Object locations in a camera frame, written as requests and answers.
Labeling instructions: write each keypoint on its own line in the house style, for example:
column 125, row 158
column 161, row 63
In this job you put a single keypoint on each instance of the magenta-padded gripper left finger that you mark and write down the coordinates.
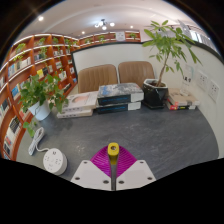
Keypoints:
column 88, row 174

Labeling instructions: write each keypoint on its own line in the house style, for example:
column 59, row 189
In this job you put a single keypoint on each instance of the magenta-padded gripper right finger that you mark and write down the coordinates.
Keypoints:
column 135, row 173

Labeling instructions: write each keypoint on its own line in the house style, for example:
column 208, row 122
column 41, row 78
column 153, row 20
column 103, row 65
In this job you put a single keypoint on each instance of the small yellow charger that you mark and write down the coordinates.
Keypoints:
column 113, row 153

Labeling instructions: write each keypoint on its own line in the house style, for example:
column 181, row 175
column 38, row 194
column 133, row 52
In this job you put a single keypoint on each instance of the thick white book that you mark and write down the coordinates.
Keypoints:
column 73, row 114

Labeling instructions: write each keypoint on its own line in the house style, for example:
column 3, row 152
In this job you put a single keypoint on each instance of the dark blue thick book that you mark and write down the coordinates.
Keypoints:
column 116, row 108

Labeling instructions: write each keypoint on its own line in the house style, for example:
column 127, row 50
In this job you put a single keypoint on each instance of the red spine book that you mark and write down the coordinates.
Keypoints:
column 180, row 107

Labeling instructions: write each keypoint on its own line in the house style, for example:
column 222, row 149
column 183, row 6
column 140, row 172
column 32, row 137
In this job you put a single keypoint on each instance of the leafy plant in white pot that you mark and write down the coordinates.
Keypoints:
column 40, row 110

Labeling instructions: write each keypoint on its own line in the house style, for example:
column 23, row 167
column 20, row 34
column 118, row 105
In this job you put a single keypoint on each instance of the small tree in black pot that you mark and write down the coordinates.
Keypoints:
column 155, row 95

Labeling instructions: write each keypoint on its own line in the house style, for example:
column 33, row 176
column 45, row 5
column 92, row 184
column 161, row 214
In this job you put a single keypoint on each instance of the tan padded chair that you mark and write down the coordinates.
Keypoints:
column 135, row 73
column 96, row 78

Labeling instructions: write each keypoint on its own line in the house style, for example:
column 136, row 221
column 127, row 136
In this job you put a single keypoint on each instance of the clear sign stand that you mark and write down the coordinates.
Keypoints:
column 188, row 80

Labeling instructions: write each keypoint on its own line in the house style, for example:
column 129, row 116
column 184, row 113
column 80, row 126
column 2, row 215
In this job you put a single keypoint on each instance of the orange bookshelf unit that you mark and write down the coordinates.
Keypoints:
column 20, row 73

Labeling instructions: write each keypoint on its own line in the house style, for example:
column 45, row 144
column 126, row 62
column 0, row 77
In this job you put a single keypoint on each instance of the ceiling globe chandelier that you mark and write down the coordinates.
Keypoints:
column 104, row 25

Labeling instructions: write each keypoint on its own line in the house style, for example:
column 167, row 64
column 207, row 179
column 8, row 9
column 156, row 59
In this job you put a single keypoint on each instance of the white curtain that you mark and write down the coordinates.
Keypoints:
column 200, row 36

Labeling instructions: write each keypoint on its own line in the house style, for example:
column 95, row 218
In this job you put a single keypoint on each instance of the recessed ceiling lights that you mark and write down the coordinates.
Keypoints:
column 40, row 18

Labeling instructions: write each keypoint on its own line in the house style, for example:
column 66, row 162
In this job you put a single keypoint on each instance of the white wall socket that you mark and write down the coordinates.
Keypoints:
column 202, row 81
column 214, row 90

